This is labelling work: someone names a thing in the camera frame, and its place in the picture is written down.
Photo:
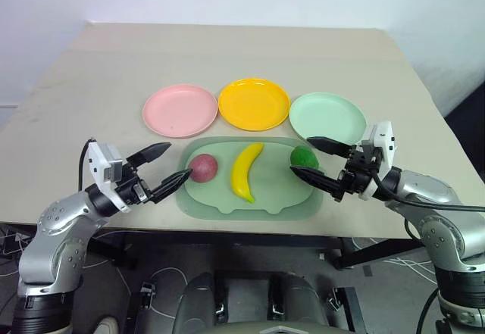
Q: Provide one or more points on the yellow plate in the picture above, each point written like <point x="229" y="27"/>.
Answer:
<point x="254" y="103"/>

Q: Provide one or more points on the pale green tray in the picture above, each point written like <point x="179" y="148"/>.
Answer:
<point x="273" y="186"/>

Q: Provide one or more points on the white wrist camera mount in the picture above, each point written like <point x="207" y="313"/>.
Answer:
<point x="384" y="137"/>
<point x="96" y="161"/>

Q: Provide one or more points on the red apple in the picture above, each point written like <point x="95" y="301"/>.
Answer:
<point x="204" y="167"/>

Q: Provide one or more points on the beige rounded floor object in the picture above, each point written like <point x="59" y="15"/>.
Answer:
<point x="108" y="324"/>

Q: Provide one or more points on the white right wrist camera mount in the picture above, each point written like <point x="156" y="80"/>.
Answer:
<point x="384" y="137"/>

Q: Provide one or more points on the light green plate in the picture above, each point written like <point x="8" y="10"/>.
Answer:
<point x="327" y="116"/>

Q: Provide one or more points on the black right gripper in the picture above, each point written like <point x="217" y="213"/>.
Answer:
<point x="358" y="171"/>

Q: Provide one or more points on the dark grey rounded shape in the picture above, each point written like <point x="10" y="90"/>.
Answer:
<point x="199" y="296"/>
<point x="303" y="296"/>

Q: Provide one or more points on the green round fruit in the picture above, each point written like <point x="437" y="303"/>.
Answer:
<point x="303" y="157"/>

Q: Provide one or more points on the yellow banana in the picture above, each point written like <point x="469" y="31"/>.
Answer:
<point x="242" y="171"/>

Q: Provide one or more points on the pink plate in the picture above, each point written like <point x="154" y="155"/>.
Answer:
<point x="180" y="110"/>

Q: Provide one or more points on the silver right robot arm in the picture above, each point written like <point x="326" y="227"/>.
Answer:
<point x="443" y="235"/>

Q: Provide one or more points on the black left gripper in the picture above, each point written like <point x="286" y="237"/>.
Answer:
<point x="130" y="188"/>

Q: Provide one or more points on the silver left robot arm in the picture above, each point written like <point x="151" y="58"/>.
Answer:
<point x="57" y="235"/>

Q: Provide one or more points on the black table frame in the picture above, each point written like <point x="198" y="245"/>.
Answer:
<point x="227" y="238"/>

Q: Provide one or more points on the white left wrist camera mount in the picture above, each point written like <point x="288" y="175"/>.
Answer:
<point x="96" y="161"/>

